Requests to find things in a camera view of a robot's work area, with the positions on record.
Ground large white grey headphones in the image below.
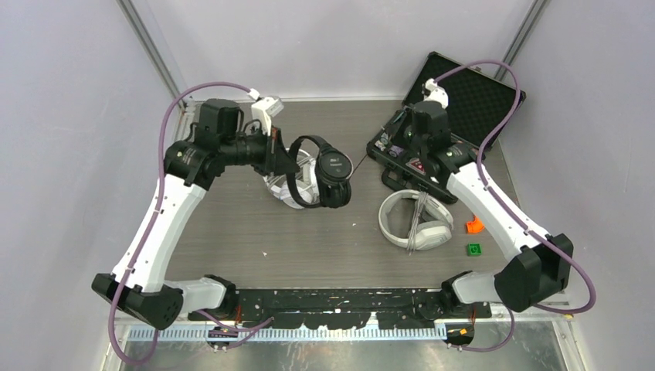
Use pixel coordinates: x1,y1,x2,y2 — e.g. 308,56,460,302
378,189,454,252

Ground grey headphone cable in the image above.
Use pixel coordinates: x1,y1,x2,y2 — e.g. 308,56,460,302
406,192,431,253

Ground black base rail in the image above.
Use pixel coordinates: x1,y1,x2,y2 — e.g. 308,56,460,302
205,288,492,330

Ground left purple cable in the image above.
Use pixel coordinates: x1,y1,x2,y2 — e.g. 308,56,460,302
106,81,262,366

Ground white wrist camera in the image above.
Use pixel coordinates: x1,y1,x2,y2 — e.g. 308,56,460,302
423,78,449,109
247,88,284,136

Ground green lego brick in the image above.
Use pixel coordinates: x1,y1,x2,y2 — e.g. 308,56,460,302
467,243,483,257

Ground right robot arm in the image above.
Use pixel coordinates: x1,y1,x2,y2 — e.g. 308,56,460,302
403,100,573,318

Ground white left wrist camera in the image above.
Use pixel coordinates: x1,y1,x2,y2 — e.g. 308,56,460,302
247,88,284,136

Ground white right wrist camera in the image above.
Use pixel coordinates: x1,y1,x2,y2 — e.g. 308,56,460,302
423,78,449,109

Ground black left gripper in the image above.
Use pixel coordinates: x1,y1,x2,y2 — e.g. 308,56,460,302
221,124,300,177

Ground small white headphones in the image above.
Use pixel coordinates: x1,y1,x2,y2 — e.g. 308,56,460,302
263,149,319,209

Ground orange curved plastic piece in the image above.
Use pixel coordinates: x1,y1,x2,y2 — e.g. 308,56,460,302
465,216,485,234

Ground black headphones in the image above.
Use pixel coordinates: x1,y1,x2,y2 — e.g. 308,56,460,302
285,135,354,209

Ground black poker chip case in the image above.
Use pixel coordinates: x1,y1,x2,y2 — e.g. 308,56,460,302
366,52,515,204

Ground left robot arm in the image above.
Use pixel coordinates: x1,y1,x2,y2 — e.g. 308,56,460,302
92,97,299,330

